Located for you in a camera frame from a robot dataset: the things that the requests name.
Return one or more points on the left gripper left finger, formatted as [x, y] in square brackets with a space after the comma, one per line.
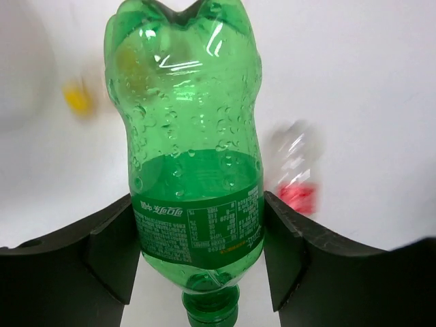
[80, 275]

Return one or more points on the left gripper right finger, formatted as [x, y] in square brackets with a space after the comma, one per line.
[320, 278]

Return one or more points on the clear bottle red label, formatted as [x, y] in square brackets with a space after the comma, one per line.
[294, 153]

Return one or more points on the green plastic bottle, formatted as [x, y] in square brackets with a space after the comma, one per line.
[185, 84]

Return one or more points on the white octagonal plastic bin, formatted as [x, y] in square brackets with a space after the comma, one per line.
[28, 68]

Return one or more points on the clear bottle yellow cap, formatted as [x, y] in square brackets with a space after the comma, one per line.
[85, 96]

